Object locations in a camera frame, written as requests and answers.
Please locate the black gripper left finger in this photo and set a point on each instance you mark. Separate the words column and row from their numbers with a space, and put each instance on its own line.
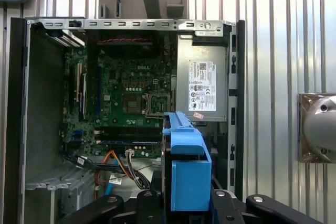
column 105, row 208

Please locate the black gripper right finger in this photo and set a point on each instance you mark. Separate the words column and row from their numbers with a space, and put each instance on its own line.
column 275, row 208

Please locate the grey metal disk bay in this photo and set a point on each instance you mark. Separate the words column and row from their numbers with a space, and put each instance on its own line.
column 65, row 190

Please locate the black RAM slot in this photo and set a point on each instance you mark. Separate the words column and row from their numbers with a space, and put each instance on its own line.
column 126, row 131

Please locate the CPU socket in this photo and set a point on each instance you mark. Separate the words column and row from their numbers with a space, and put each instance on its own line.
column 132, row 104

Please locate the black graphics card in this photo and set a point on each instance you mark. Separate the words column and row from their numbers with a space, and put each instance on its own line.
column 83, row 95

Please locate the blue expansion slot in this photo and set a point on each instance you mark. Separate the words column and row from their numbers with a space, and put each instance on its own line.
column 99, row 90

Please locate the metal socket cover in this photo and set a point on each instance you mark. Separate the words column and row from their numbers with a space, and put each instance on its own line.
column 168, row 103

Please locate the black PC case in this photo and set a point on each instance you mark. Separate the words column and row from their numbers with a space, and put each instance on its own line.
column 39, row 103

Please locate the green motherboard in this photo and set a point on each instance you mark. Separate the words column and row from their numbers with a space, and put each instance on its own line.
column 118, row 77

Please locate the grey power supply unit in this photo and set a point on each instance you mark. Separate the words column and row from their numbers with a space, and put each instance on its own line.
column 183, row 90

